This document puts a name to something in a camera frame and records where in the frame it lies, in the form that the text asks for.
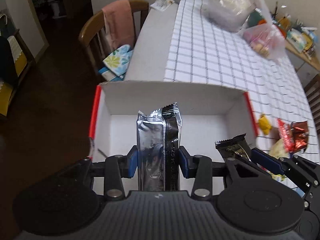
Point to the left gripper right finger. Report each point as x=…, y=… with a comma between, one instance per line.
x=202, y=169

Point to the silver black foil snack packet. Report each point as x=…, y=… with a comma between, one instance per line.
x=158, y=141

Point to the pink plastic bag with snacks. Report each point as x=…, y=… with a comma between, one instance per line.
x=265, y=39

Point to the white grid tablecloth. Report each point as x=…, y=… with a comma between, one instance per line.
x=201, y=52

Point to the pale yellow snack bag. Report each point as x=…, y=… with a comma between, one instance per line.
x=278, y=150

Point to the dark red foil snack bag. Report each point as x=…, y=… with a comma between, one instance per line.
x=300, y=135

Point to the wooden chair with pink towel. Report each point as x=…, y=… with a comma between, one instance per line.
x=92, y=36

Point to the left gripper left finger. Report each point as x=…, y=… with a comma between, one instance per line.
x=113, y=169

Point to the yellow candy wrapper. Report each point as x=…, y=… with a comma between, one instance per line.
x=264, y=124

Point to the pink towel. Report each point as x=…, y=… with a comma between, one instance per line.
x=119, y=24

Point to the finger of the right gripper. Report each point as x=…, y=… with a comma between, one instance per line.
x=302, y=172
x=255, y=202

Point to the clear plastic bag with food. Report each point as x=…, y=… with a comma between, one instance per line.
x=229, y=15

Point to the dark wooden slatted chair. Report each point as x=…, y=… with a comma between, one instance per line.
x=312, y=91

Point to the black gold snack packet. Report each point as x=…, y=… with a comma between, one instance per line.
x=236, y=147

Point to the orange green container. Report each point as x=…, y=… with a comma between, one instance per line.
x=255, y=18

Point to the tissue box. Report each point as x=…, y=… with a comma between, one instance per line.
x=300, y=41

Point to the red chips bag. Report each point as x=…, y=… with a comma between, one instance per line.
x=285, y=135

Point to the papers on table corner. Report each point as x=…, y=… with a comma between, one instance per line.
x=161, y=5

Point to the red white cardboard box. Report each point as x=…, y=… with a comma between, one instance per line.
x=209, y=113

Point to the yellow armchair with clothes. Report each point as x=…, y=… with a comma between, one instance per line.
x=16, y=58

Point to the wooden side cabinet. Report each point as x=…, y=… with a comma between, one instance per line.
x=306, y=64

